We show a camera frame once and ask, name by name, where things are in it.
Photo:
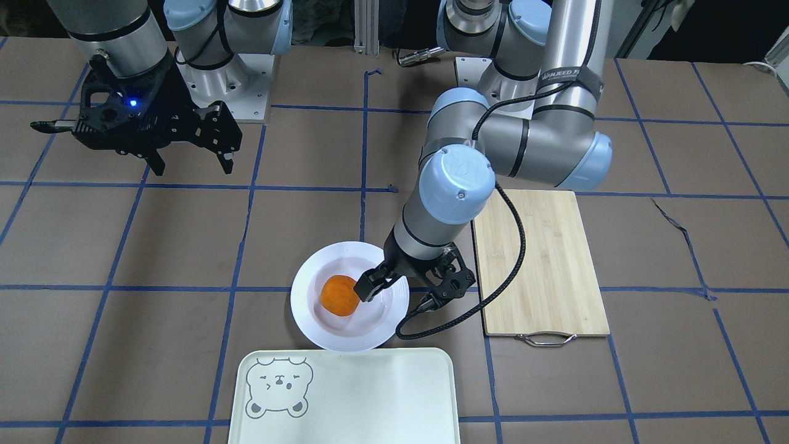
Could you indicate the white round plate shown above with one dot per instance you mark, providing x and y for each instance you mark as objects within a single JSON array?
[{"x": 371, "y": 325}]

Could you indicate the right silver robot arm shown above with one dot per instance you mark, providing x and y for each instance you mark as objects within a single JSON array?
[{"x": 208, "y": 33}]

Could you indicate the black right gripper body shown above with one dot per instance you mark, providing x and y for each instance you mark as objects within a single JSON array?
[{"x": 177, "y": 100}]

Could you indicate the wooden cutting board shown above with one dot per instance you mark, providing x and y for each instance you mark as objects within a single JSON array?
[{"x": 555, "y": 291}]

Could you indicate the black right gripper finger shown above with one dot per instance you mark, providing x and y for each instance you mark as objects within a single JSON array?
[
  {"x": 219, "y": 132},
  {"x": 154, "y": 160}
]

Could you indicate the cream tray with bear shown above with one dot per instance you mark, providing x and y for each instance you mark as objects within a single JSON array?
[{"x": 390, "y": 395}]

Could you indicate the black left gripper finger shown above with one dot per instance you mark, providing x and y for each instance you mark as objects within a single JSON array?
[
  {"x": 374, "y": 281},
  {"x": 434, "y": 300}
]

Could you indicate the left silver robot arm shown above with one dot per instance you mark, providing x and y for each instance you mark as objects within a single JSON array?
[{"x": 545, "y": 134}]

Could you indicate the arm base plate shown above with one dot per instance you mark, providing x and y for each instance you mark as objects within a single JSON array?
[
  {"x": 479, "y": 74},
  {"x": 244, "y": 84}
]

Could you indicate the orange fruit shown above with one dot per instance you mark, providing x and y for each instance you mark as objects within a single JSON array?
[{"x": 337, "y": 295}]

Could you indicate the aluminium frame post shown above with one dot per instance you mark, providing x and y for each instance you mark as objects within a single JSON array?
[{"x": 365, "y": 27}]

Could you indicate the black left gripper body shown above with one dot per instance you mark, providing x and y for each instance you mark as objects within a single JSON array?
[{"x": 402, "y": 263}]

